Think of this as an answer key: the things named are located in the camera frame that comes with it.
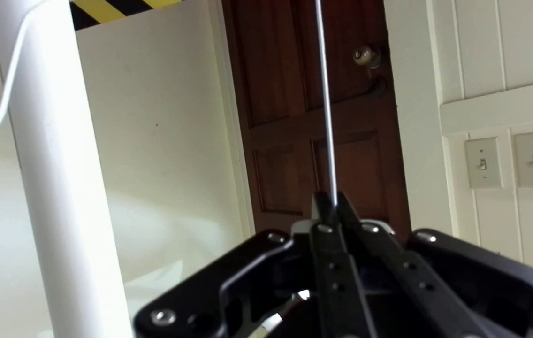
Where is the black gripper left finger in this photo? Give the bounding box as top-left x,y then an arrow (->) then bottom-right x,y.
132,192 -> 379,338

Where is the white coat stand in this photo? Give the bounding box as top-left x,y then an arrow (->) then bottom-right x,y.
0,0 -> 135,338

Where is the brown wooden door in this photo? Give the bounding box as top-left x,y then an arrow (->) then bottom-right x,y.
220,0 -> 413,245

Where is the white wire hanger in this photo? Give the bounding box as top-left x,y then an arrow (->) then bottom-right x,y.
0,0 -> 342,338

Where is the metal door knob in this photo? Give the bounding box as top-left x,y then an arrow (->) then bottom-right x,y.
351,44 -> 385,76

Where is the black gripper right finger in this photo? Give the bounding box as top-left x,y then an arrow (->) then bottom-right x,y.
336,192 -> 533,338

